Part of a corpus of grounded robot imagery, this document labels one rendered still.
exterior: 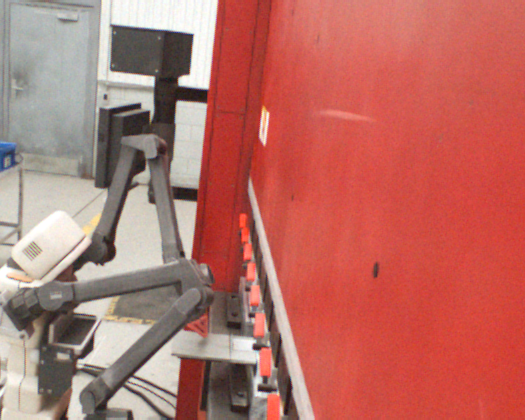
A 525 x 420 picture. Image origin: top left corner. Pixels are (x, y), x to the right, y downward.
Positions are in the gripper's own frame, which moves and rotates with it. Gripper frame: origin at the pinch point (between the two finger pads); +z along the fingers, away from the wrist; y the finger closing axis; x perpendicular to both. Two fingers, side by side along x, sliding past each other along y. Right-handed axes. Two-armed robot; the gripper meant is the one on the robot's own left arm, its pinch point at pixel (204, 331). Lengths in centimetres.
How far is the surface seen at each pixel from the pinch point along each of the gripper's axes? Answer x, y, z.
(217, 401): 2.7, -15.4, 16.6
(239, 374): -4.6, -1.8, 17.5
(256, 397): -10.7, -27.0, 13.7
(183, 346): 7.1, -5.4, -0.2
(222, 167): -21, 84, -32
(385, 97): -55, -121, -68
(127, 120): 11, 107, -64
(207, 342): 0.6, -0.5, 3.6
